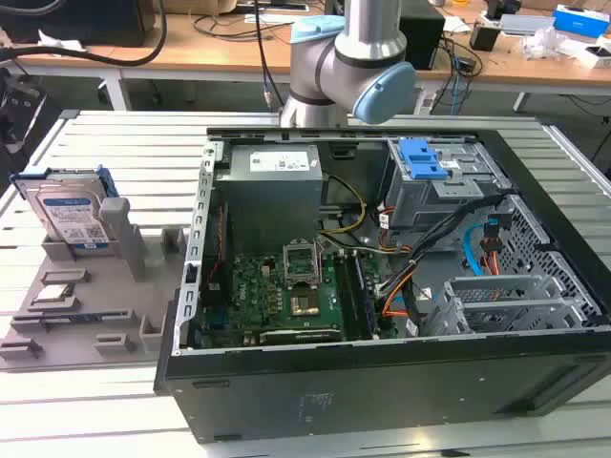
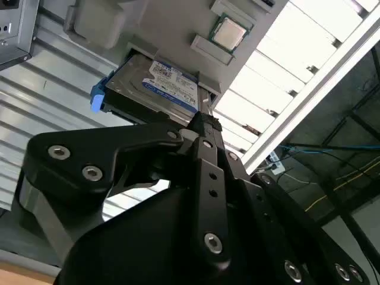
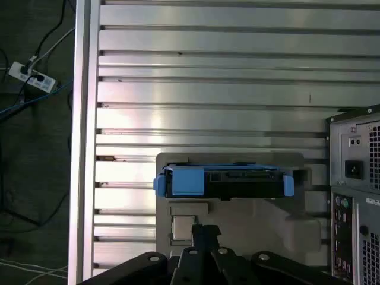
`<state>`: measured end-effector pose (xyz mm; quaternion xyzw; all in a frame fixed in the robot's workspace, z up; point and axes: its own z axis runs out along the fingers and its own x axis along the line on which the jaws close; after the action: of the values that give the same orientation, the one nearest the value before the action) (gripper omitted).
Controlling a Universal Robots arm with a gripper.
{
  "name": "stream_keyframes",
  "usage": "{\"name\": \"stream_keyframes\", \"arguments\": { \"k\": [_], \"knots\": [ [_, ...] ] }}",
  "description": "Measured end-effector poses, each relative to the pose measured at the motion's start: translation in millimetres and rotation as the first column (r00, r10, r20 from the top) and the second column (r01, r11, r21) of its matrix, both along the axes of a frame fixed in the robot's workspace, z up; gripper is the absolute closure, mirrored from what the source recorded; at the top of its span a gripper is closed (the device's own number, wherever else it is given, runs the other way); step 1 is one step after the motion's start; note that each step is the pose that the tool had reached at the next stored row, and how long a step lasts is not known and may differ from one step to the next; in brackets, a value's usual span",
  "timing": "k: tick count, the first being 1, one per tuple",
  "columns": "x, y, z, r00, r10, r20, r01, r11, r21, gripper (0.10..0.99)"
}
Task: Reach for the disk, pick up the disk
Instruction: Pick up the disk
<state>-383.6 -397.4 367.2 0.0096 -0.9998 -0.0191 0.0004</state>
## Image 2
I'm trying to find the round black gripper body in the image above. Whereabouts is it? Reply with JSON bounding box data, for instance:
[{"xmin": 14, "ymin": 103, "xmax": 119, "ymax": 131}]
[{"xmin": 53, "ymin": 187, "xmax": 270, "ymax": 285}]

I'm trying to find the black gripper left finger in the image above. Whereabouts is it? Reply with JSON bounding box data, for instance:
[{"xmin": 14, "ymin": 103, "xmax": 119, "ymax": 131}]
[{"xmin": 23, "ymin": 112, "xmax": 233, "ymax": 270}]

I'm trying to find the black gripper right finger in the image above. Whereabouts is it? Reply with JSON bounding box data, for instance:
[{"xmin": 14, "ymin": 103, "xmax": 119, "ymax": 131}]
[{"xmin": 212, "ymin": 117, "xmax": 372, "ymax": 285}]

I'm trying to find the hard disk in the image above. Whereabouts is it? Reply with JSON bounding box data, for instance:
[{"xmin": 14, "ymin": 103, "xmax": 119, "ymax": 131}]
[{"xmin": 90, "ymin": 52, "xmax": 214, "ymax": 125}]

